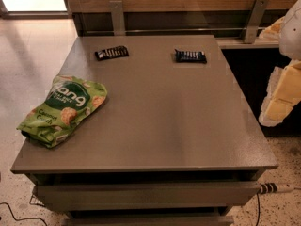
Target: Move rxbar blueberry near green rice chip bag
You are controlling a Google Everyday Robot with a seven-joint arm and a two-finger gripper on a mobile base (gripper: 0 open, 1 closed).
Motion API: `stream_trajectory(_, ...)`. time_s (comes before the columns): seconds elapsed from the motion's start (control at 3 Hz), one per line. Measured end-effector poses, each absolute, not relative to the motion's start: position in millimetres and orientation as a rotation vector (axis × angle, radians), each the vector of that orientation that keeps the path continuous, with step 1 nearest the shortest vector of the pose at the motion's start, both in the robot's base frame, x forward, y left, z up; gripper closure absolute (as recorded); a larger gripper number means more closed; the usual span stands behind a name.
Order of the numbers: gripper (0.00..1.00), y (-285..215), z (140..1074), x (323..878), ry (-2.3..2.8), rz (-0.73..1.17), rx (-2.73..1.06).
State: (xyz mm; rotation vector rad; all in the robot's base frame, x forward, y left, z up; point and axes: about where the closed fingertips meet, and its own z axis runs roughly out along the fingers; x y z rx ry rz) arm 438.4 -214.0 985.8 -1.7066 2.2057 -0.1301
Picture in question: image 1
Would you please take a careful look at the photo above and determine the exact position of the lower grey drawer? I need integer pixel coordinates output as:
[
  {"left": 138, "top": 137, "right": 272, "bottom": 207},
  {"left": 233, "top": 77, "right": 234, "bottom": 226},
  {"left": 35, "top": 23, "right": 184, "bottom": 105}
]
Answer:
[{"left": 64, "top": 217, "right": 233, "bottom": 226}]

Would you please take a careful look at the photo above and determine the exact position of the right metal bracket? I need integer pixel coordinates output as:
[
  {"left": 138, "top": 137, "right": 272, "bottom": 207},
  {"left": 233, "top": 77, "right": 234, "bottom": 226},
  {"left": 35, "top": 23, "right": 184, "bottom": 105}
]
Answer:
[{"left": 241, "top": 0, "right": 270, "bottom": 44}]

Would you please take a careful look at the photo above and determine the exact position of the left metal bracket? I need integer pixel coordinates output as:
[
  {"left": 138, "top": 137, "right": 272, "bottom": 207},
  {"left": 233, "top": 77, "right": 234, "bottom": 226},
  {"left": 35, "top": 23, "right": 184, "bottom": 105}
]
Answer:
[{"left": 109, "top": 0, "right": 126, "bottom": 36}]

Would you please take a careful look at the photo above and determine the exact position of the horizontal metal rail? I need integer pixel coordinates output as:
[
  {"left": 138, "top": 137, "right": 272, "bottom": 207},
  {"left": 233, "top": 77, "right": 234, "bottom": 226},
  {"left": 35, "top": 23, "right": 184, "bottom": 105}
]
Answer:
[{"left": 84, "top": 27, "right": 267, "bottom": 35}]

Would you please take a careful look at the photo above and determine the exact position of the green rice chip bag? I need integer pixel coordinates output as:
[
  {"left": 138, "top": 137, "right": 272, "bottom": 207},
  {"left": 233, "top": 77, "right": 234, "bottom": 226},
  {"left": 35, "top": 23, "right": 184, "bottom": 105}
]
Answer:
[{"left": 17, "top": 75, "right": 107, "bottom": 148}]

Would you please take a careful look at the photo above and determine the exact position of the upper grey drawer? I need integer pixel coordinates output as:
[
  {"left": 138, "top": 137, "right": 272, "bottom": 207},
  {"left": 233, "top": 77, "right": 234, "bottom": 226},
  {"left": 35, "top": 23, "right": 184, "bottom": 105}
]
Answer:
[{"left": 35, "top": 182, "right": 260, "bottom": 212}]

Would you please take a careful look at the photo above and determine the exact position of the striped power plug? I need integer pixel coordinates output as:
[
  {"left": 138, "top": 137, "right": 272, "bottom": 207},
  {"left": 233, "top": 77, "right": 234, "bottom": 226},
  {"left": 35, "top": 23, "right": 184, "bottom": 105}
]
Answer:
[{"left": 259, "top": 183, "right": 295, "bottom": 194}]

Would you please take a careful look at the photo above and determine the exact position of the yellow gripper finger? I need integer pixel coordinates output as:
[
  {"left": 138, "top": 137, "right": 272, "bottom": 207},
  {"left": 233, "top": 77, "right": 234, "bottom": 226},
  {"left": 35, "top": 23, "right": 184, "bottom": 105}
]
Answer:
[
  {"left": 259, "top": 60, "right": 301, "bottom": 127},
  {"left": 259, "top": 17, "right": 284, "bottom": 40}
]

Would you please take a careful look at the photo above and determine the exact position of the grey drawer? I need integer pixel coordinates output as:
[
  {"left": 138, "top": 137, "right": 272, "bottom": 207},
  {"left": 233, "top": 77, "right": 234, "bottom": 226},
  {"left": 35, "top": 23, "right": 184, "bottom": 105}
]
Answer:
[
  {"left": 64, "top": 217, "right": 233, "bottom": 226},
  {"left": 35, "top": 182, "right": 260, "bottom": 212}
]

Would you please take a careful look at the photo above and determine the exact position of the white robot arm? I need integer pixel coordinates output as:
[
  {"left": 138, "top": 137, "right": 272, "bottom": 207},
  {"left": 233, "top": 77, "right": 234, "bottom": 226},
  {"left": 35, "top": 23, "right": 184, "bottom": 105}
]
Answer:
[{"left": 259, "top": 0, "right": 301, "bottom": 127}]

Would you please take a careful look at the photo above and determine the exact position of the blue rxbar blueberry bar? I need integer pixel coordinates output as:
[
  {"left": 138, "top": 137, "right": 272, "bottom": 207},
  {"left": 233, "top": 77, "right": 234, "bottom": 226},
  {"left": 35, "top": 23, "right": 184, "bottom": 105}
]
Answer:
[{"left": 175, "top": 50, "right": 207, "bottom": 64}]

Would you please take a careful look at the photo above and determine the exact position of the black snack bar wrapper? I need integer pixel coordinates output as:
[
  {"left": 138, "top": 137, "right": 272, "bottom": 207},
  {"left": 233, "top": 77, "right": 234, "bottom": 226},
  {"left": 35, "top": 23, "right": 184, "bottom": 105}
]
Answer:
[{"left": 95, "top": 45, "right": 129, "bottom": 61}]

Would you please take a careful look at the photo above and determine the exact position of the metal bracket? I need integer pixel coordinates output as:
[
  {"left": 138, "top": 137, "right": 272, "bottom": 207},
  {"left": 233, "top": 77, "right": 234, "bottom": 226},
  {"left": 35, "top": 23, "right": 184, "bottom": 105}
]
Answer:
[
  {"left": 109, "top": 0, "right": 126, "bottom": 36},
  {"left": 241, "top": 0, "right": 270, "bottom": 44}
]

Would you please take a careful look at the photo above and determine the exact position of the black floor cable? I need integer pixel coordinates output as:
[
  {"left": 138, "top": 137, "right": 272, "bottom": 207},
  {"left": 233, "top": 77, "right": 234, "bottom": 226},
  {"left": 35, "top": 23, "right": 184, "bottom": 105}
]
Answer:
[{"left": 0, "top": 202, "right": 49, "bottom": 226}]

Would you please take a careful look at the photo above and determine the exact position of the grey drawer cabinet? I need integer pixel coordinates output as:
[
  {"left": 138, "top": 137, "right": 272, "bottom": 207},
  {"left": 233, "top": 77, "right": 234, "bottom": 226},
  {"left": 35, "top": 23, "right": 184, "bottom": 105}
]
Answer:
[{"left": 12, "top": 36, "right": 277, "bottom": 219}]

